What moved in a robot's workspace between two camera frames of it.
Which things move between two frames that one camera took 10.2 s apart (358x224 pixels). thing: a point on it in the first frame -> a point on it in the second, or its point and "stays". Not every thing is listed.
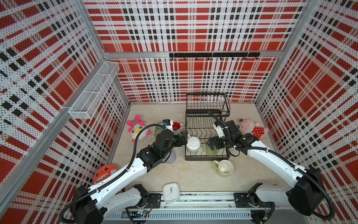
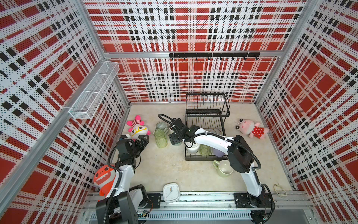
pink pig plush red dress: [247, 126] stays
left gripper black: [178, 143] -> [141, 146]
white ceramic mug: [193, 143] stays
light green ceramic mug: [224, 167] stays
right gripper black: [216, 139] -> [172, 136]
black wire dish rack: [202, 110] stays
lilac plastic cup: [170, 158] -> [217, 153]
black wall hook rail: [214, 54] stays
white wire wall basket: [86, 104] stays
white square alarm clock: [171, 192] stays
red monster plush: [103, 172] stays
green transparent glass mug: [211, 152] -> [204, 150]
